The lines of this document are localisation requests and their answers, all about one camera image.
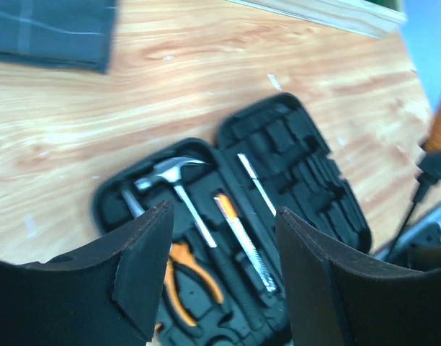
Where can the orange utility knife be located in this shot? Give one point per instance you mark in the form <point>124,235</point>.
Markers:
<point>233,220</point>

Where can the black handled nut driver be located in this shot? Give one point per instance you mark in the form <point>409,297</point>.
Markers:
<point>253,175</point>

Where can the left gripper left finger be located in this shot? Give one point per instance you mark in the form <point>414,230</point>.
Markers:
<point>106,292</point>

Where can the orange handled pliers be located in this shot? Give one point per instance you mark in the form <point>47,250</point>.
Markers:
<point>181,259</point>

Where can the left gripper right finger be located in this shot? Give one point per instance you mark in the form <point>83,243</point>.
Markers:
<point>338,295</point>

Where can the orange black screwdriver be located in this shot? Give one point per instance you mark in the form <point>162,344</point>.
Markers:
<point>430,167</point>

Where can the grey folded cloth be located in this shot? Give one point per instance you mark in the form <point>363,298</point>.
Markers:
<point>58,34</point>

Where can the claw hammer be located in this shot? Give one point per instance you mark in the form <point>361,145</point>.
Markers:
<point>170,170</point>

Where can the black plastic tool case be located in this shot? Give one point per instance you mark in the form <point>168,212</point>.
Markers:
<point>293,163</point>

